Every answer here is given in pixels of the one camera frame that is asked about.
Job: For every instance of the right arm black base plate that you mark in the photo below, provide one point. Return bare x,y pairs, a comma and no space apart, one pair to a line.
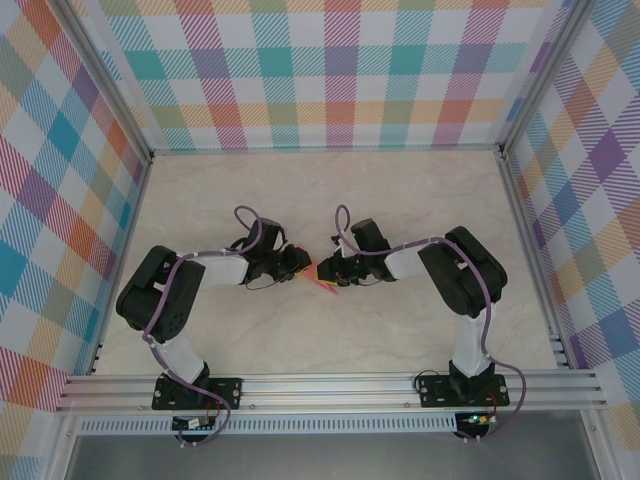
431,391

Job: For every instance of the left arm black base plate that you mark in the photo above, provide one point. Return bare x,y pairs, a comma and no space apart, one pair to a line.
227,391

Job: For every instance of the grey metal sheet panel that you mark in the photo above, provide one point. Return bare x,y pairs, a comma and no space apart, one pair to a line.
325,457

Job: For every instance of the aluminium mounting rail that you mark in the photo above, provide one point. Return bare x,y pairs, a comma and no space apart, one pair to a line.
325,390

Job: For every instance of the aluminium frame side rail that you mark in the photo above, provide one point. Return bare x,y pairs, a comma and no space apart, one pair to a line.
530,250
125,250

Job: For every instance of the aluminium frame cross bar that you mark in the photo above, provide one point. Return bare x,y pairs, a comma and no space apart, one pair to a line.
325,148

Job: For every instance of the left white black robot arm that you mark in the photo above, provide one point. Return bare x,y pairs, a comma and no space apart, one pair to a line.
160,295

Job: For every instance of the grey slotted side bracket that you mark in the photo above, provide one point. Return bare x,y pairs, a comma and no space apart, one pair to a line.
97,357
560,350

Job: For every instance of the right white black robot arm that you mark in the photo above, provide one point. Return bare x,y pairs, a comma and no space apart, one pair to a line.
460,270

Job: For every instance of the aluminium frame post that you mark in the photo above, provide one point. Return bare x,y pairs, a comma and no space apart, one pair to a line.
107,85
542,80

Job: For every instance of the pink paper sheet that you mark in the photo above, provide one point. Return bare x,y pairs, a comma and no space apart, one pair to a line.
315,281

